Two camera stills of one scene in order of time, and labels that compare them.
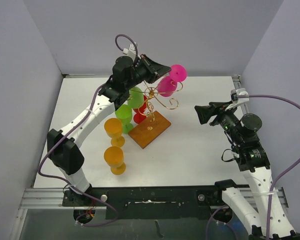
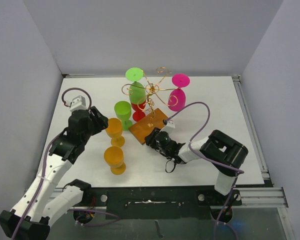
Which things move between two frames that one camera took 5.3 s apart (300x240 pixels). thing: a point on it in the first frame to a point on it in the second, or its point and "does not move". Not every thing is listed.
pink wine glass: (168, 85) to (176, 101)
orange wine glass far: (113, 128) does not move
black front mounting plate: (185, 202) does not move
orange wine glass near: (114, 157) does not move
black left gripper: (154, 71) to (100, 121)
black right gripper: (216, 108) to (151, 139)
